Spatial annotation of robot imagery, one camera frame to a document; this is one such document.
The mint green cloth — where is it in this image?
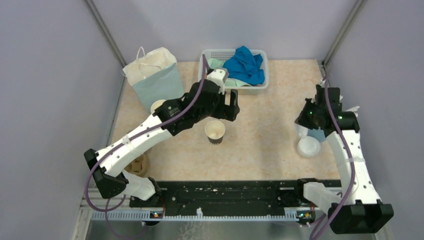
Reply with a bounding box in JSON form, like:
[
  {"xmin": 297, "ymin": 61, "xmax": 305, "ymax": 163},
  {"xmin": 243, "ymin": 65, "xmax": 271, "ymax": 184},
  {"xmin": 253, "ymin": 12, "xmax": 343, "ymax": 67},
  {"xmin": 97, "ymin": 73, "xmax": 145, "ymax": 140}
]
[{"xmin": 206, "ymin": 58, "xmax": 251, "ymax": 88}]

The white plastic basket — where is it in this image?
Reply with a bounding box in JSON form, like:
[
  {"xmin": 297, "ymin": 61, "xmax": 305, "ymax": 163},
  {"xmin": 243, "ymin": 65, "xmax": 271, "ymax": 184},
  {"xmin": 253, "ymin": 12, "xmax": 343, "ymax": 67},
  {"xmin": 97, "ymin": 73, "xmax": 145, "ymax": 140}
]
[{"xmin": 198, "ymin": 48, "xmax": 270, "ymax": 96}]

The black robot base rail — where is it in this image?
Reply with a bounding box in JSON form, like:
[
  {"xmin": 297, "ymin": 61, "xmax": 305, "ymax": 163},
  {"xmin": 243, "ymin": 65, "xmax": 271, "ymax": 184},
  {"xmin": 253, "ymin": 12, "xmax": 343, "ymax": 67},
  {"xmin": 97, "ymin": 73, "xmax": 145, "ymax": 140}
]
[{"xmin": 91, "ymin": 178, "xmax": 365, "ymax": 223}]

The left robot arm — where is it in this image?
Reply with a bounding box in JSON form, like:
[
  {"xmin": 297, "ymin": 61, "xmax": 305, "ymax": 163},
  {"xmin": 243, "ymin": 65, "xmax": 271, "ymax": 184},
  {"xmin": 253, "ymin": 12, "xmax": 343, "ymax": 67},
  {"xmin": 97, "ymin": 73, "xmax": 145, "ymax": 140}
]
[{"xmin": 84, "ymin": 79, "xmax": 240, "ymax": 207}]

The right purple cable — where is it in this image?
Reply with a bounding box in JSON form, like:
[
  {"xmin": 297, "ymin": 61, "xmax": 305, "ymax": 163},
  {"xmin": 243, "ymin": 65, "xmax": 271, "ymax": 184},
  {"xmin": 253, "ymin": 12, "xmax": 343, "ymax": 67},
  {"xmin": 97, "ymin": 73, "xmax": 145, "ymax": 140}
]
[{"xmin": 309, "ymin": 77, "xmax": 357, "ymax": 240}]

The brown cardboard cup carrier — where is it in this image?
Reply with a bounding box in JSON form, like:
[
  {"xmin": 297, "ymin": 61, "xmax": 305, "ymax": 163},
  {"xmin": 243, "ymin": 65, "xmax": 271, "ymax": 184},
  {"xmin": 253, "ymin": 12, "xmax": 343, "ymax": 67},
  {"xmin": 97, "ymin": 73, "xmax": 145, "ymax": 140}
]
[{"xmin": 125, "ymin": 154, "xmax": 150, "ymax": 178}]

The stack of white lids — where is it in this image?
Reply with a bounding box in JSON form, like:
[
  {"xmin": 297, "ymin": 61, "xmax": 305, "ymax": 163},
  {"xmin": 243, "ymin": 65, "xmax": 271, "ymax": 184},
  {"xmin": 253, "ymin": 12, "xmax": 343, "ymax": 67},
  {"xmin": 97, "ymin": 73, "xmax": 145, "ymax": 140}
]
[{"xmin": 296, "ymin": 136, "xmax": 321, "ymax": 158}]

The blue cloth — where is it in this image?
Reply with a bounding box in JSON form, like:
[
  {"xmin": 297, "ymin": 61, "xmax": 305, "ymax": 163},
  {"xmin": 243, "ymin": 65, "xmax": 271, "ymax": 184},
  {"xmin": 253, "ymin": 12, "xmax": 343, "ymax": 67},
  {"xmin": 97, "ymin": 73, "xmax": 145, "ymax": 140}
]
[{"xmin": 223, "ymin": 45, "xmax": 265, "ymax": 86}]

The blue straw holder cup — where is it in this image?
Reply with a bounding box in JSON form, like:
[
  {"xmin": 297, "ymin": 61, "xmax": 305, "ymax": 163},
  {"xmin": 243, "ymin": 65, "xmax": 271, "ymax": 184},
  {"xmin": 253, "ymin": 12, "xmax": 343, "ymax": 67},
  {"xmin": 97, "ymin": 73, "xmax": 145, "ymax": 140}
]
[{"xmin": 307, "ymin": 129, "xmax": 326, "ymax": 143}]

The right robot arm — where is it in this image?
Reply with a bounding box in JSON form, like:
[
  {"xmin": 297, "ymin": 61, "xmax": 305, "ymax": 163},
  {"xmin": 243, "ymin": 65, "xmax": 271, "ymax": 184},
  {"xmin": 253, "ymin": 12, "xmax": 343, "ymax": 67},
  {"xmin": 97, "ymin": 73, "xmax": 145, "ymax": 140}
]
[{"xmin": 293, "ymin": 84, "xmax": 394, "ymax": 235}]

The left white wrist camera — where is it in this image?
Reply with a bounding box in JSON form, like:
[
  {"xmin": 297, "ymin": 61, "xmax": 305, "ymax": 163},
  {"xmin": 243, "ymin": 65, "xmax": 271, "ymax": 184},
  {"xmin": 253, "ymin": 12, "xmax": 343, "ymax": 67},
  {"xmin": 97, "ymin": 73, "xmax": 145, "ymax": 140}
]
[{"xmin": 206, "ymin": 68, "xmax": 229, "ymax": 95}]

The pale blue paper bag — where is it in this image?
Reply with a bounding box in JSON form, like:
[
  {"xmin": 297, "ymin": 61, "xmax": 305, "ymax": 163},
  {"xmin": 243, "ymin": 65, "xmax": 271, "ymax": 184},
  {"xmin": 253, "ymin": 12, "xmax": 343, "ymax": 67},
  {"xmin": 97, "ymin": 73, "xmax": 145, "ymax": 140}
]
[{"xmin": 122, "ymin": 46, "xmax": 185, "ymax": 111}]

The stack of paper cups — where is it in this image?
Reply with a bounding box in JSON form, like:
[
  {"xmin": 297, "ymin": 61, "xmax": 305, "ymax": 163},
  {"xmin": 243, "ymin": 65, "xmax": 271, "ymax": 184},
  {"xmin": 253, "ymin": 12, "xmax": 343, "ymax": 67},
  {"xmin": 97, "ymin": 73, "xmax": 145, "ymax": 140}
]
[{"xmin": 150, "ymin": 99, "xmax": 166, "ymax": 114}]

